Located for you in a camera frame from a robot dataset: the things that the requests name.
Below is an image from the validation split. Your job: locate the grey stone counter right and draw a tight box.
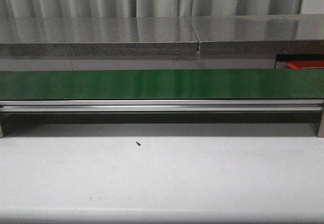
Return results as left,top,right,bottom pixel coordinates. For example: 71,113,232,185
191,14,323,68

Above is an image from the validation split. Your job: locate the grey stone counter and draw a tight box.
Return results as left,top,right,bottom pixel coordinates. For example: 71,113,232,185
1,17,198,71
191,14,323,68

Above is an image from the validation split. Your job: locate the grey stone counter left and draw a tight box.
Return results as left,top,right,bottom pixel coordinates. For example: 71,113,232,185
1,17,198,71

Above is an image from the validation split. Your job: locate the green conveyor belt unit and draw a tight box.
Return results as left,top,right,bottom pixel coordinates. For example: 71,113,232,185
1,68,323,137

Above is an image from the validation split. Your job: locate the red plastic tray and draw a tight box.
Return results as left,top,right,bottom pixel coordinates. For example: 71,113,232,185
286,60,324,69

